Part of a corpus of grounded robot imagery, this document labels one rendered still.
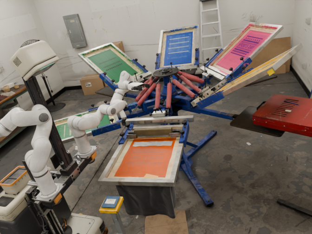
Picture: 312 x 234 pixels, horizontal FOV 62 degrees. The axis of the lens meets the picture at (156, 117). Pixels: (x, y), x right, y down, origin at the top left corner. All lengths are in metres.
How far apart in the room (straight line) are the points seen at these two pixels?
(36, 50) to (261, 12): 5.15
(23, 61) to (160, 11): 4.91
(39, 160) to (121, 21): 5.22
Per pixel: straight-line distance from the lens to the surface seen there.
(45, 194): 1.85
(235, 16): 6.11
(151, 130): 2.33
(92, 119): 1.96
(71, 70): 7.48
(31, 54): 1.56
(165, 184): 1.85
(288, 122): 2.19
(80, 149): 2.08
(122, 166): 2.14
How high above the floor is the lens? 2.20
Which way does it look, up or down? 27 degrees down
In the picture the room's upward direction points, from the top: 12 degrees counter-clockwise
